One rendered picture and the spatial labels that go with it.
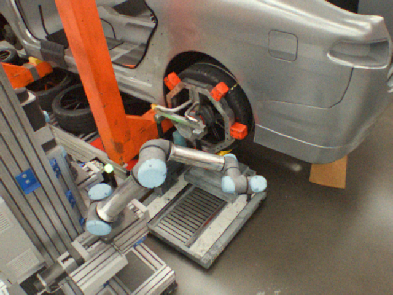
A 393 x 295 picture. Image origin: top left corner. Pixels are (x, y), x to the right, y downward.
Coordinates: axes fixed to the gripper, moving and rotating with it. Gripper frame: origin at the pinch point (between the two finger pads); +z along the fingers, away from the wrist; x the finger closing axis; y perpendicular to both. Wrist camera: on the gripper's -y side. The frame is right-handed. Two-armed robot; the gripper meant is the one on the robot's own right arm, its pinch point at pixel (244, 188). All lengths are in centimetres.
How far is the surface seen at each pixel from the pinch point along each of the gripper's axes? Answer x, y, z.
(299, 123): -36, -37, 0
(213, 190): -6, -1, 98
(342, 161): -26, -125, 108
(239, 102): -56, -8, 23
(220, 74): -76, 3, 23
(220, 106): -54, 5, 23
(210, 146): -37, 5, 65
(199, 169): -25, 9, 105
